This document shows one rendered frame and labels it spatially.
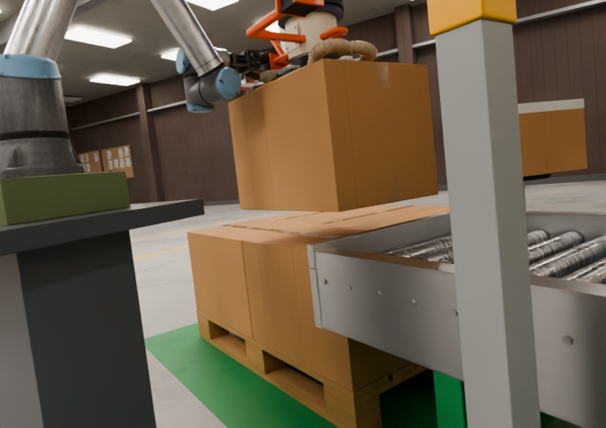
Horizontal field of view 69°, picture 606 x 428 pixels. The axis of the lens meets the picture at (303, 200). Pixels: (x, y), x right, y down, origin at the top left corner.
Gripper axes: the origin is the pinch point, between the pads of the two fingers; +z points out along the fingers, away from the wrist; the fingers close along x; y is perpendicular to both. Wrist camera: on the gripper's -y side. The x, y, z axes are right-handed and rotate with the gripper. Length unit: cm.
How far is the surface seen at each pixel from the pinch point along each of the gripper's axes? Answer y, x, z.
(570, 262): 100, -66, 6
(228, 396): -2, -120, -32
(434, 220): 59, -60, 14
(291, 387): 13, -118, -14
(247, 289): -11, -85, -15
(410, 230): 59, -61, 4
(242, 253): -11, -71, -16
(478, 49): 117, -30, -49
